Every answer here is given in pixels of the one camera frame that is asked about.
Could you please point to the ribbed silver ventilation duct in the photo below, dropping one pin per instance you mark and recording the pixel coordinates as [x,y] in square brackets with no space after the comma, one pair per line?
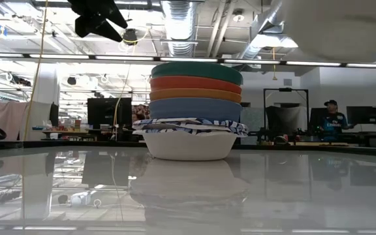
[181,26]

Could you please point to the person at desk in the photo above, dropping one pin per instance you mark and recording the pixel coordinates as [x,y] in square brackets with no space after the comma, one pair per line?
[333,124]

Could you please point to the black metal table frame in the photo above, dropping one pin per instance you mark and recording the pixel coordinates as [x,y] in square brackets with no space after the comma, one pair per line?
[77,143]

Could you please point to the black metal stand frame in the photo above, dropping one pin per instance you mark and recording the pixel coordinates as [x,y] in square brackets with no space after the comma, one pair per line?
[286,89]

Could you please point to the teal plastic bowl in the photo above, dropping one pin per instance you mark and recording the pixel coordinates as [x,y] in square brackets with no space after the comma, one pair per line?
[196,72]

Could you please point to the cream plastic bowl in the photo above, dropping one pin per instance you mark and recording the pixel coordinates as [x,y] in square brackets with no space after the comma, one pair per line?
[338,29]

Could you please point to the smooth silver ventilation duct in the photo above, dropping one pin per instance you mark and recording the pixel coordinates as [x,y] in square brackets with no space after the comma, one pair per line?
[266,36]

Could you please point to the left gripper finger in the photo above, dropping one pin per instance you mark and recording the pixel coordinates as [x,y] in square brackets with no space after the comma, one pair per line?
[116,16]
[93,27]

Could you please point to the orange plastic bowl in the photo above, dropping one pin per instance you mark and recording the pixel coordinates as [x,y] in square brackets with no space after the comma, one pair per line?
[194,94]

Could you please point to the beige cloth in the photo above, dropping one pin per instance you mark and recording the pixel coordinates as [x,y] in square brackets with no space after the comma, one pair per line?
[2,120]

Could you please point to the red plastic bowl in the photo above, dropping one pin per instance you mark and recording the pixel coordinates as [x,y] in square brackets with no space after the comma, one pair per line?
[194,84]

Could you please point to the black cloth cover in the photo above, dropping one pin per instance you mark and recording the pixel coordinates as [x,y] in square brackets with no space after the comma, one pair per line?
[286,119]

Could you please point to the blue patterned paper bowl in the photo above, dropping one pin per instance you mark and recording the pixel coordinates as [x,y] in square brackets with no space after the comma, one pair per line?
[191,147]
[233,128]
[207,121]

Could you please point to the small black monitor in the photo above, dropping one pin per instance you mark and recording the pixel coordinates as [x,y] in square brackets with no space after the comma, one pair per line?
[54,114]

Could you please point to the black ceiling dome camera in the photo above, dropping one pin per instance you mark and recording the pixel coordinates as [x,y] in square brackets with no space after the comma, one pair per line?
[130,36]

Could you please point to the blue plastic bowl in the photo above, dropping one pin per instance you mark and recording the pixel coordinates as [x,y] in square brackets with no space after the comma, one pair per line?
[194,109]

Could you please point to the horizontal light bar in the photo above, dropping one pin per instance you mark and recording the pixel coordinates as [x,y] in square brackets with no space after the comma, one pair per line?
[188,59]

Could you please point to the large black monitor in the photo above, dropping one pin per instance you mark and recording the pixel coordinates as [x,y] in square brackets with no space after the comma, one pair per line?
[106,112]

